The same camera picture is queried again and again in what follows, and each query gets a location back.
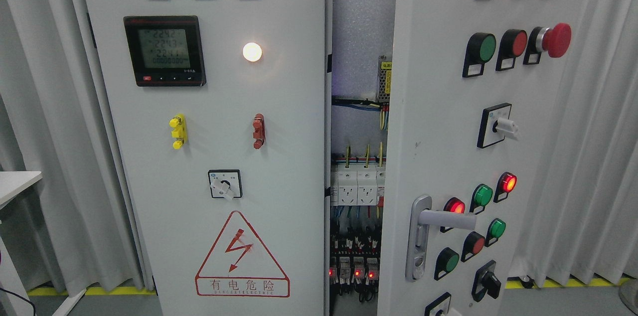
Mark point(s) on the grey cabinet door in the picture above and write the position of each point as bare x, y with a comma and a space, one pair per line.
452, 59
283, 183

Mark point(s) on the white socket breaker row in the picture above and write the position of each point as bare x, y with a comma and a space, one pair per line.
357, 184

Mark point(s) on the metal mesh power supply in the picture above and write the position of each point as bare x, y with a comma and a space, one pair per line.
384, 79

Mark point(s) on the white indicator light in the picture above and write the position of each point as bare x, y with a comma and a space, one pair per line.
252, 52

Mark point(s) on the relay row with red leds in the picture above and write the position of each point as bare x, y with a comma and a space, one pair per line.
354, 270

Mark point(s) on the red electric danger sticker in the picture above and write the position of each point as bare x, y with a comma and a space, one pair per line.
239, 264

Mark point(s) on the black digital power meter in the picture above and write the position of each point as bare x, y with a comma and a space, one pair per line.
165, 51

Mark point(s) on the red emergency stop button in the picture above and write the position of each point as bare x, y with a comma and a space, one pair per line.
554, 41

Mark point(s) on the grey curtain left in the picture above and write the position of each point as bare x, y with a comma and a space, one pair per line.
76, 226

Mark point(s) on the grey curtain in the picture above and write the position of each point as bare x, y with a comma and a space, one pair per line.
581, 219
76, 226

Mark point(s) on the grey curtain right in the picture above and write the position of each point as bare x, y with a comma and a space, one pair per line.
581, 219

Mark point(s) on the white desk edge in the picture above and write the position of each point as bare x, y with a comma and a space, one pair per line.
14, 182

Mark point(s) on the red terminal post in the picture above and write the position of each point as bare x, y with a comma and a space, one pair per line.
258, 131

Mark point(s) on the left door rotary switch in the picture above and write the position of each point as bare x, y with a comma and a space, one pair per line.
225, 184

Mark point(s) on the door rotary switch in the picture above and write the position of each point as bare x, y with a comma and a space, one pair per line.
225, 184
496, 126

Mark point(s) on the silver door handle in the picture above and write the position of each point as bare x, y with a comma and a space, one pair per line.
421, 218

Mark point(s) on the yellow terminal post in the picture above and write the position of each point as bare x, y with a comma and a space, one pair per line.
179, 131

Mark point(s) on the right door rotary switch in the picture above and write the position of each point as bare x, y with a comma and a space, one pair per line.
496, 126

